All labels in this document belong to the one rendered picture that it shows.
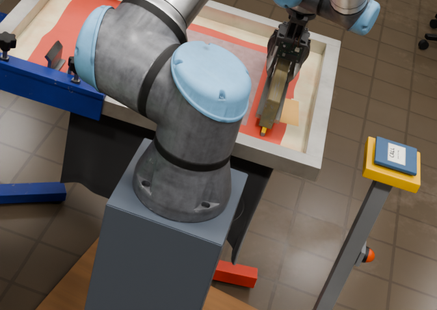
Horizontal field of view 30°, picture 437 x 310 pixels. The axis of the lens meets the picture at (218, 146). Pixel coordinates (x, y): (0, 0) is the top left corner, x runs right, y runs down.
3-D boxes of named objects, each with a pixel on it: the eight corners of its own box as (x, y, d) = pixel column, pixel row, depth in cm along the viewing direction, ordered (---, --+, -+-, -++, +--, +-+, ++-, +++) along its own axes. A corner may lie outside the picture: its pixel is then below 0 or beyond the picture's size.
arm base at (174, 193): (215, 236, 119) (231, 185, 113) (118, 201, 119) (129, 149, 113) (238, 175, 131) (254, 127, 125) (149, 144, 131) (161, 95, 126)
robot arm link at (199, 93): (208, 177, 113) (231, 99, 105) (129, 132, 117) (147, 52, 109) (248, 140, 122) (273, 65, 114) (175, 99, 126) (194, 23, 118)
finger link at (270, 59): (255, 82, 193) (271, 52, 187) (259, 69, 198) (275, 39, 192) (266, 88, 193) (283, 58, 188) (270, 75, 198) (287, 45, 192)
